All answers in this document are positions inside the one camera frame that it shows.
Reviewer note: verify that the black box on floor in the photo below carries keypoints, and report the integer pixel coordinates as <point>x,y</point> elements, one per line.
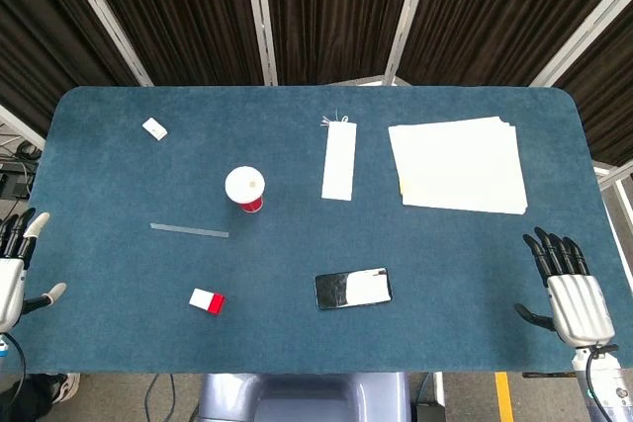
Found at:
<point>429,413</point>

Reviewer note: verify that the black and white shoe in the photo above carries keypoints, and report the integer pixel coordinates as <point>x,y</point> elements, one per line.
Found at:
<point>66,387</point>

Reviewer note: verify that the grey thin stick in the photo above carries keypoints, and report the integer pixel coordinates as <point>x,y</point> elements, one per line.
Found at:
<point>190,230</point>

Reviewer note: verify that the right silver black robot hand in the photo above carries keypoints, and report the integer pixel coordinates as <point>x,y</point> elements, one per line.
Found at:
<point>578,308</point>

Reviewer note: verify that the white and red box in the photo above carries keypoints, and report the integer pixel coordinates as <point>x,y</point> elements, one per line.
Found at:
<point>205,300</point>

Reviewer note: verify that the red paper cup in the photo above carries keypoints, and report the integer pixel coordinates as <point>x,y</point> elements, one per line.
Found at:
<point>252,205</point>

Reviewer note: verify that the small white eraser block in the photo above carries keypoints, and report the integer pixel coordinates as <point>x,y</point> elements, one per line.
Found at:
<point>154,128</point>

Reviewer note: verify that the black smartphone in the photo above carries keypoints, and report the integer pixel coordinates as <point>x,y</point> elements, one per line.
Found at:
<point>352,288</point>

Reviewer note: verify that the right lavender robot arm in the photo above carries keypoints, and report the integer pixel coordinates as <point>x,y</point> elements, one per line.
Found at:
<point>610,387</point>

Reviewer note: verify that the white paper stack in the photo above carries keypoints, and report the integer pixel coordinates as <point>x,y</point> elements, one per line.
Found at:
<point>457,167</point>

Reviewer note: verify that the brown curtain partition panel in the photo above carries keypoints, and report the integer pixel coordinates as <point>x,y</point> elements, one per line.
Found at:
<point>39,22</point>
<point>608,96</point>
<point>336,12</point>
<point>494,12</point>
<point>183,12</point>

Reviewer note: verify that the blue table mat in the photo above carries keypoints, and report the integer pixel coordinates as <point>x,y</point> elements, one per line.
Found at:
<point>297,249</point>

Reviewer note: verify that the lavender robot torso base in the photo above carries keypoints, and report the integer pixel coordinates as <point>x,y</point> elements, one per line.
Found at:
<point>304,399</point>

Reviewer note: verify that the white bookmark with tassel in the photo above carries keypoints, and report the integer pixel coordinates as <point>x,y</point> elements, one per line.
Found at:
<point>339,162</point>

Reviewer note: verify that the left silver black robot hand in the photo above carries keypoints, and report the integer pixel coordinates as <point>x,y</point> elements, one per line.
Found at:
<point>11,288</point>

